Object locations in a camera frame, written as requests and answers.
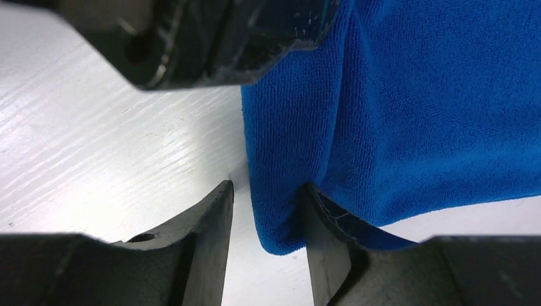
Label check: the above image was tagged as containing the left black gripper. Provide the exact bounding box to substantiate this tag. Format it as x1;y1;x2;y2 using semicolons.
20;0;340;91

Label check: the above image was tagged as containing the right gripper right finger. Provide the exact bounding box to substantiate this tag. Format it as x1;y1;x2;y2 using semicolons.
299;184;540;305

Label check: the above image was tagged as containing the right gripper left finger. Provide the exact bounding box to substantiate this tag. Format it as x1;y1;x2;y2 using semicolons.
1;180;234;305

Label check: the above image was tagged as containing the blue towel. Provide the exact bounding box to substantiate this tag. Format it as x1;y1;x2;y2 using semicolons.
241;1;540;255

